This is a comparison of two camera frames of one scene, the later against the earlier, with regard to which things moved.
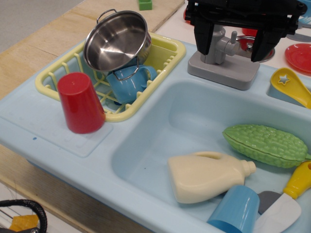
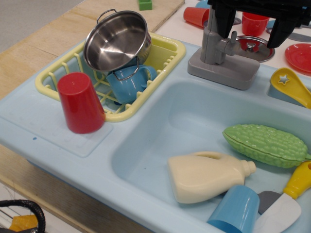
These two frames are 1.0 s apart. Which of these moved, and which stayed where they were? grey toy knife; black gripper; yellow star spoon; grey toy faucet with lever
Moved: black gripper
Stayed: grey toy faucet with lever; grey toy knife; yellow star spoon
